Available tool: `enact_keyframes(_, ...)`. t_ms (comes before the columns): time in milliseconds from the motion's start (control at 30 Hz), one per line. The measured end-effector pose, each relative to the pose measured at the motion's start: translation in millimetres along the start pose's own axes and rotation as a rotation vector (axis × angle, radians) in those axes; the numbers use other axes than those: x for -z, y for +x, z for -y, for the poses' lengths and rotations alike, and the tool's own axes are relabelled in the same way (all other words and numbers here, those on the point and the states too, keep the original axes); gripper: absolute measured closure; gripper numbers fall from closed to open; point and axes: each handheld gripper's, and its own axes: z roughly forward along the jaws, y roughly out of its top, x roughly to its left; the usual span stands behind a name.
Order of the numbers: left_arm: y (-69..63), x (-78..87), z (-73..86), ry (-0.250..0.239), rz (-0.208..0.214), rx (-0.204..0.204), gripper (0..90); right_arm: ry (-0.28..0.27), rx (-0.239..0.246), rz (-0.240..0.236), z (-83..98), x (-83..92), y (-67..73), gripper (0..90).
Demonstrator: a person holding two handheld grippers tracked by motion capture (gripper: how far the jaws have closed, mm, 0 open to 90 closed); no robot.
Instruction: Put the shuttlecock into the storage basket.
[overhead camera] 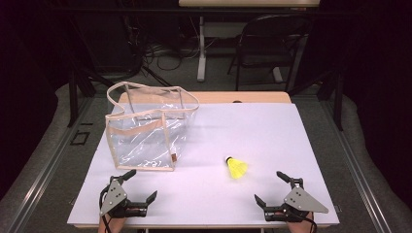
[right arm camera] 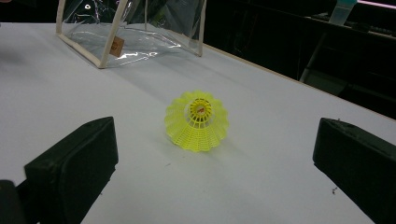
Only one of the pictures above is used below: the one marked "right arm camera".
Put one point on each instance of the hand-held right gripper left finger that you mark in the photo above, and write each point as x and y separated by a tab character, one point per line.
71	168

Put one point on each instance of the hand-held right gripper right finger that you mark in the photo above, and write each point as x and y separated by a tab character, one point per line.
358	165

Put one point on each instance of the yellow plastic shuttlecock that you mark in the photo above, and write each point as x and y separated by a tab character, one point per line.
199	137

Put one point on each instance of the clear bag with beige trim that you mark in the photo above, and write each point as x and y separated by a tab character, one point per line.
115	31

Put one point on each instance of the white table sheet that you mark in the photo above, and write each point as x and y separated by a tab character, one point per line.
249	174

